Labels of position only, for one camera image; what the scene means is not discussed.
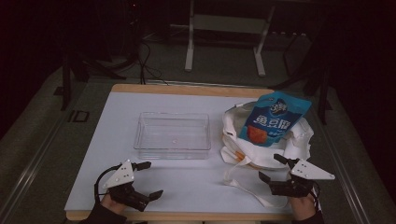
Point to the black tripod stand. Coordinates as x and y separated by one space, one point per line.
317 84
77 68

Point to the blue snack packet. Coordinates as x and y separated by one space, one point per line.
274 121

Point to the person's left hand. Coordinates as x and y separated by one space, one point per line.
112 204

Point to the person's right hand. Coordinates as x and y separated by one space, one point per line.
303 207

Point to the white metal stand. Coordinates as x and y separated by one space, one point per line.
224 23

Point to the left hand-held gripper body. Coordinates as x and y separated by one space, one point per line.
123 189

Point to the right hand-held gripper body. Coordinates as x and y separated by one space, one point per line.
295 186

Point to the white cloth tote bag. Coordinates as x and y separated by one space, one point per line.
267 155

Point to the clear plastic container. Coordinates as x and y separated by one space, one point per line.
172 137

